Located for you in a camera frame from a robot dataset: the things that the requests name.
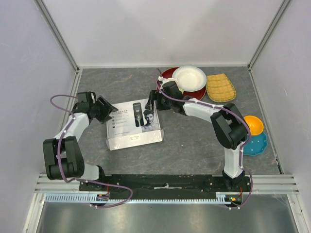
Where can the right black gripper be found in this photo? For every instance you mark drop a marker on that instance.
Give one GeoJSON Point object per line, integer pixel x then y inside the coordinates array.
{"type": "Point", "coordinates": [154, 95]}

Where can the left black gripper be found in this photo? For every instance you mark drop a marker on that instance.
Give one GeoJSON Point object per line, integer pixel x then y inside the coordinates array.
{"type": "Point", "coordinates": [107, 108]}

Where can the white clipper kit box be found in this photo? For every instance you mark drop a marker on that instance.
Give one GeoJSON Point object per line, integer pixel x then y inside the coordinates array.
{"type": "Point", "coordinates": [132, 125]}

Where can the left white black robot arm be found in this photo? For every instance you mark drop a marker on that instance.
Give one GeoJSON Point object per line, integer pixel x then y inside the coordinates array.
{"type": "Point", "coordinates": [62, 155]}

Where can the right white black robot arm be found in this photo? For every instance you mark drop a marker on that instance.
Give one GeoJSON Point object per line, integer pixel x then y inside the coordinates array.
{"type": "Point", "coordinates": [231, 130]}

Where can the white paper plate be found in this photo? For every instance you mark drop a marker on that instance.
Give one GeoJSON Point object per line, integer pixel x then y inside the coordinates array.
{"type": "Point", "coordinates": [190, 78]}

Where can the red round plate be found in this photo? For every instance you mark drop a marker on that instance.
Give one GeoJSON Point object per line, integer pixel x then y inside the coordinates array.
{"type": "Point", "coordinates": [197, 94]}

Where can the woven bamboo tray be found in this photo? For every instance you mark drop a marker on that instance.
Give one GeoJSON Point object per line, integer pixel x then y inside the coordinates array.
{"type": "Point", "coordinates": [220, 89]}

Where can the orange bowl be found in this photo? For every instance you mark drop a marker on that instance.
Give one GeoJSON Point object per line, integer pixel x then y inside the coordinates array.
{"type": "Point", "coordinates": [256, 126]}

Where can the blue dotted plate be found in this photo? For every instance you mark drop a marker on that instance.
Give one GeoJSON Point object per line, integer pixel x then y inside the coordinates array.
{"type": "Point", "coordinates": [257, 145]}

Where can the white cable duct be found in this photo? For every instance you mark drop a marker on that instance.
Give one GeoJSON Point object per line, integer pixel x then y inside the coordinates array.
{"type": "Point", "coordinates": [96, 199]}

